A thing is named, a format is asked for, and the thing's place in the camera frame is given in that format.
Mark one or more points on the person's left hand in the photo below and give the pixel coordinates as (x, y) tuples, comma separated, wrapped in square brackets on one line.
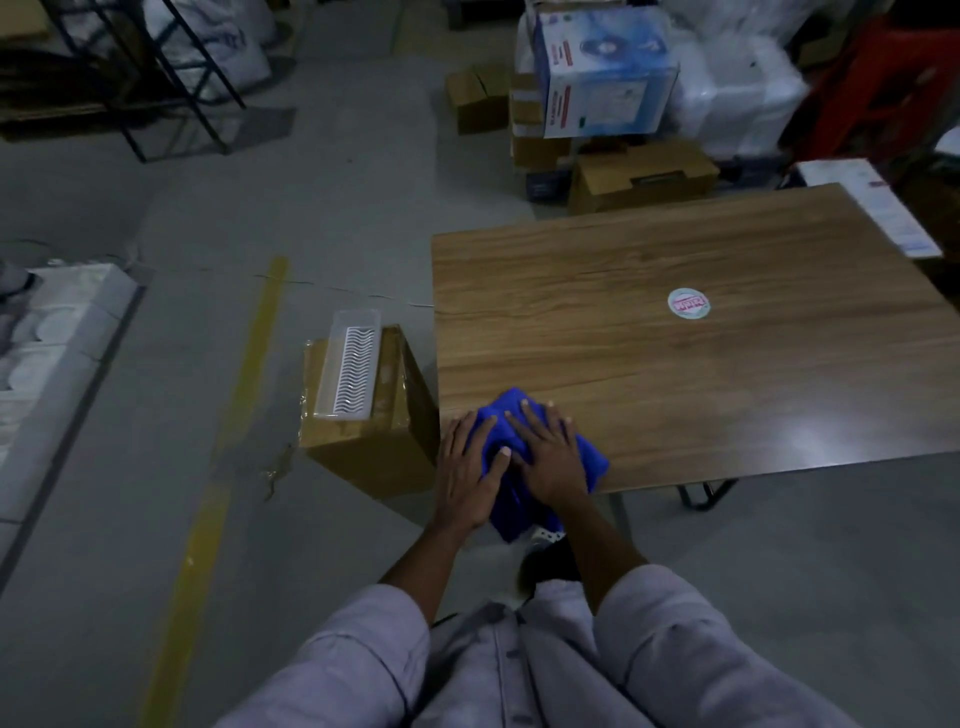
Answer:
[(465, 480)]

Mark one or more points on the person's right hand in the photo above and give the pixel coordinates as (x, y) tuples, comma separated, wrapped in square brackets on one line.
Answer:
[(551, 465)]

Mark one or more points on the blue cloth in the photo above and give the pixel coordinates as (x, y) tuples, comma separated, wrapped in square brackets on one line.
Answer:
[(502, 405)]

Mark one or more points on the round white foil lid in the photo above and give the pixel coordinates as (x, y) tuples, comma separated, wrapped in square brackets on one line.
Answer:
[(688, 303)]

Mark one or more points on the person's left forearm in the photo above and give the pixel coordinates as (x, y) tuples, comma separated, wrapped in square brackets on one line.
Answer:
[(427, 577)]

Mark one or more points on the person's right forearm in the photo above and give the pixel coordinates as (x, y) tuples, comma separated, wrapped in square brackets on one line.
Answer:
[(600, 555)]

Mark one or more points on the white perforated shoe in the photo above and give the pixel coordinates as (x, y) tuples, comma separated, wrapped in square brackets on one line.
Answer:
[(544, 536)]

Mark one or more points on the taped brown cardboard box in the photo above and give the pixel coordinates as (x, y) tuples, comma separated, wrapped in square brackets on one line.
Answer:
[(375, 457)]

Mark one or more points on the black trousers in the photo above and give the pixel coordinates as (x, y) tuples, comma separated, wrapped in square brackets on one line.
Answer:
[(555, 566)]

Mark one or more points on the black metal table leg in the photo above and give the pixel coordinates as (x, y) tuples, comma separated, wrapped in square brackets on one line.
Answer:
[(705, 495)]

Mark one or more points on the clear plastic box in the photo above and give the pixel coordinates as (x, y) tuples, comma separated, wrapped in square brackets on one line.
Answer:
[(345, 367)]

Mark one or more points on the golden foil scrap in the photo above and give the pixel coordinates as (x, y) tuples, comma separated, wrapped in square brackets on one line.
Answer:
[(277, 472)]

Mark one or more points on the light denim shirt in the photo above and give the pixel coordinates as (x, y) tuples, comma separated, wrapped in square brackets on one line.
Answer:
[(525, 660)]

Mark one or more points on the wooden table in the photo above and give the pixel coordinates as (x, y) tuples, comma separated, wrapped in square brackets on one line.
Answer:
[(750, 390)]

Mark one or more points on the dark blue small box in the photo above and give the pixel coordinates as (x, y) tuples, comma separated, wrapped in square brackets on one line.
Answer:
[(547, 184)]

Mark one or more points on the small brown cardboard box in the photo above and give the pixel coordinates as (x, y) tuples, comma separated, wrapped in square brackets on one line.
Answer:
[(480, 97), (536, 127)]

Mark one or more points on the white blue printed box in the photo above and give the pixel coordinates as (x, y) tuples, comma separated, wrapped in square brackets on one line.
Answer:
[(607, 67)]

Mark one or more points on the white wrapped package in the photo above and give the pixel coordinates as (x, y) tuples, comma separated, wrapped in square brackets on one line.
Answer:
[(735, 90)]

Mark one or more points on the black box with white label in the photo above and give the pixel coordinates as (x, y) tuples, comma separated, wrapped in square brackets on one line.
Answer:
[(877, 195)]

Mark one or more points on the large brown cardboard box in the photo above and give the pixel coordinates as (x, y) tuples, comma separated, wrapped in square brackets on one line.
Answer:
[(937, 210)]

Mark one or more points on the red plastic item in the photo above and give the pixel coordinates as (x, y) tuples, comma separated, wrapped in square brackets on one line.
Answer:
[(877, 90)]

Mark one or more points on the white plastic sack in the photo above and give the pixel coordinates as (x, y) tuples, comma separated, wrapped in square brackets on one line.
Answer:
[(217, 45)]

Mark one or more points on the black metal rack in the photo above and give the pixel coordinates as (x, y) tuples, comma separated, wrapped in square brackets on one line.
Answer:
[(150, 75)]

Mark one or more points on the white rounded device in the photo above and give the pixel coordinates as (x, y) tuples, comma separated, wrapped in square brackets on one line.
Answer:
[(951, 139)]

